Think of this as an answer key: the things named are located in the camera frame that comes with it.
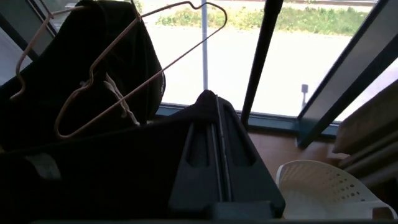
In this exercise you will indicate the pink clothes hanger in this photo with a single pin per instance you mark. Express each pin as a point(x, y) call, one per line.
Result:
point(59, 124)
point(19, 76)

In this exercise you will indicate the brown curtain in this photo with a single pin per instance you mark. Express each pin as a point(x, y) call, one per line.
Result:
point(370, 124)

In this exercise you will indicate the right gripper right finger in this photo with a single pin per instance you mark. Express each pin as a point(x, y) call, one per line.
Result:
point(255, 186)

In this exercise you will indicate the black clothes rack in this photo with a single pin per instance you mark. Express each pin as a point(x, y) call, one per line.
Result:
point(261, 62)

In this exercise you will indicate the white laundry basket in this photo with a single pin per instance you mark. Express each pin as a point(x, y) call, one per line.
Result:
point(320, 193)

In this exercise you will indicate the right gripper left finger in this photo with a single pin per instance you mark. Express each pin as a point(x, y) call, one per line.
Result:
point(192, 186)

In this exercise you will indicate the window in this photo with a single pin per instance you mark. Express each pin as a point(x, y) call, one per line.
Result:
point(342, 77)

